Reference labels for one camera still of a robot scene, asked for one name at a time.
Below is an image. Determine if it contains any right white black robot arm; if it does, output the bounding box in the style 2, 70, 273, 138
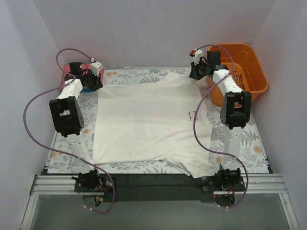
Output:
190, 49, 252, 191

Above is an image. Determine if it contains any aluminium mounting rail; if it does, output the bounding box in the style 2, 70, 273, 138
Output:
30, 174, 288, 195

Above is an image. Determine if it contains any folded blue t shirt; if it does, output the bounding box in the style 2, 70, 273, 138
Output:
81, 89, 96, 93

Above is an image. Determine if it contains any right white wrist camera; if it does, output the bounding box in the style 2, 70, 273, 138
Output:
189, 49, 203, 65

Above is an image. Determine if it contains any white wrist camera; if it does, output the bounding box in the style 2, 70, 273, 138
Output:
189, 49, 203, 65
90, 58, 104, 77

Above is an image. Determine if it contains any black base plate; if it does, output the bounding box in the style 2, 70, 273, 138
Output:
72, 171, 245, 203

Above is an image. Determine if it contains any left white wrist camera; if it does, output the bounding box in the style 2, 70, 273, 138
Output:
90, 58, 104, 77

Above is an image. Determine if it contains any orange plastic basket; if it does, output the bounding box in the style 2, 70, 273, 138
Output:
208, 44, 268, 101

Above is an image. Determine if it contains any folded red t shirt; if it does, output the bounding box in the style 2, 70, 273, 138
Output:
63, 62, 104, 82

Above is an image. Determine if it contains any white t shirt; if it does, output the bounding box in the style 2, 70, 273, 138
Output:
93, 73, 214, 178

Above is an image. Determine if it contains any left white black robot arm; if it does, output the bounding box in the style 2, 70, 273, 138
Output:
49, 60, 104, 163

